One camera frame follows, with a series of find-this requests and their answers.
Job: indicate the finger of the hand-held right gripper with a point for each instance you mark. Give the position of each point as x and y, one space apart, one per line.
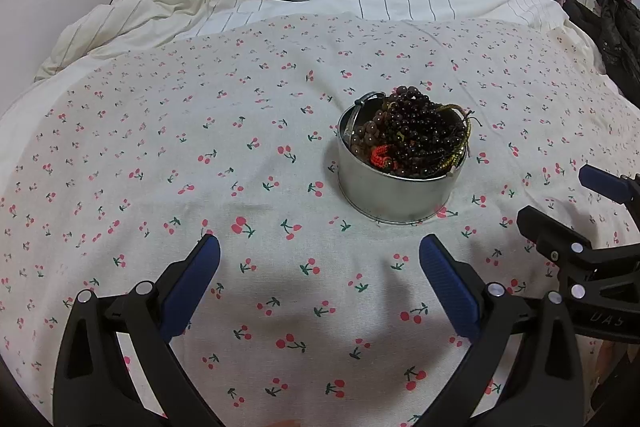
545 227
602 183

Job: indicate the dark round bead strand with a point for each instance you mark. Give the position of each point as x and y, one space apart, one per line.
420 127

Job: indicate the black jacket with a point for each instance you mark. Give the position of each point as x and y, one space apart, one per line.
615 27

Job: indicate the round metal tin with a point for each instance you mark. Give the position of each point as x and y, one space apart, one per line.
395 199

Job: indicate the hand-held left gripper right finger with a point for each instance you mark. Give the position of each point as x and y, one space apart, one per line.
447 287

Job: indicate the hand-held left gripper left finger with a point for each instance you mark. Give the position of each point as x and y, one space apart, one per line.
192 287

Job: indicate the cherry print bed sheet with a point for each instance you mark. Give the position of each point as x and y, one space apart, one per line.
200 107

